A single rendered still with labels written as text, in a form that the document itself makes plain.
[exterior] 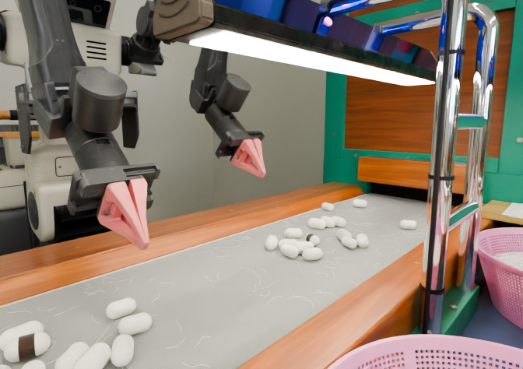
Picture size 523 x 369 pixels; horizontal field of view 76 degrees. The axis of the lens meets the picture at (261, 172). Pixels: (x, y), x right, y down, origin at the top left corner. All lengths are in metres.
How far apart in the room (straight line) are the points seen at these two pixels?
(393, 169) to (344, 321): 0.66
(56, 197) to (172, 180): 1.88
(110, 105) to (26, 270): 0.25
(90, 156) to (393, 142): 0.82
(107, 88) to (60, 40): 0.13
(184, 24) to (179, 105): 2.52
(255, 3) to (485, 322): 0.52
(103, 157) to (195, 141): 2.47
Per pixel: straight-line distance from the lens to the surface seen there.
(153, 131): 2.72
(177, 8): 0.33
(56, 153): 1.03
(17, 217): 1.31
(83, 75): 0.47
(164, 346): 0.39
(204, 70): 0.79
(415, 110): 1.03
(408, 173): 0.96
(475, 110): 0.55
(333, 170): 1.14
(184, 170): 2.87
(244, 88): 0.72
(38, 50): 0.55
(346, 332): 0.36
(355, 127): 1.10
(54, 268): 0.56
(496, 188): 0.97
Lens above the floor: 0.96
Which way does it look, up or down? 9 degrees down
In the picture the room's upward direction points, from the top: straight up
